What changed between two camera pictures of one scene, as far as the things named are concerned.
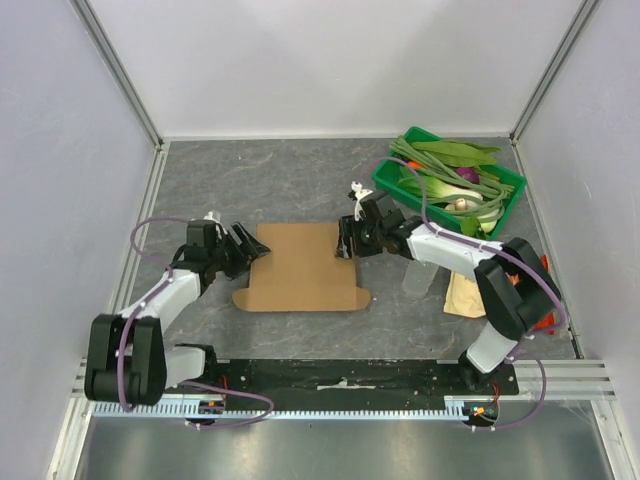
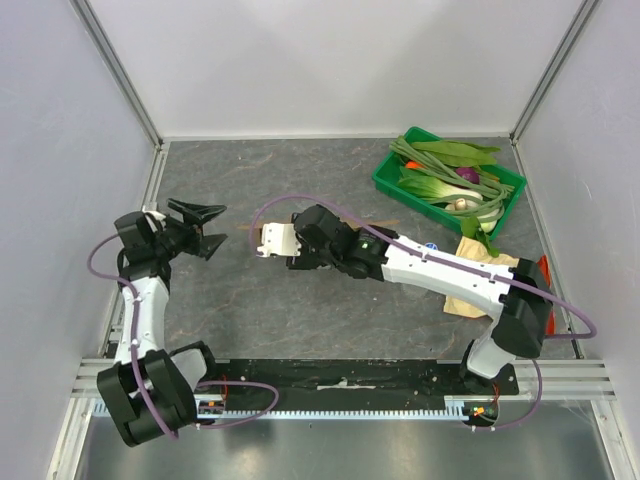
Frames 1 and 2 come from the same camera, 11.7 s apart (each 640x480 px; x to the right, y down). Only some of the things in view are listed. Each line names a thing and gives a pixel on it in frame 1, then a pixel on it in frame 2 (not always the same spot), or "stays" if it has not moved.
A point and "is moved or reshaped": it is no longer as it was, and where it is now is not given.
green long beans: (486, 191) stays
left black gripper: (253, 250) to (195, 215)
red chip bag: (548, 323) stays
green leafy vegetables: (458, 153) stays
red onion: (469, 173) stays
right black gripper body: (354, 237) to (298, 260)
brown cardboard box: (302, 272) is moved or reshaped
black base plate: (353, 378) stays
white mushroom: (460, 205) stays
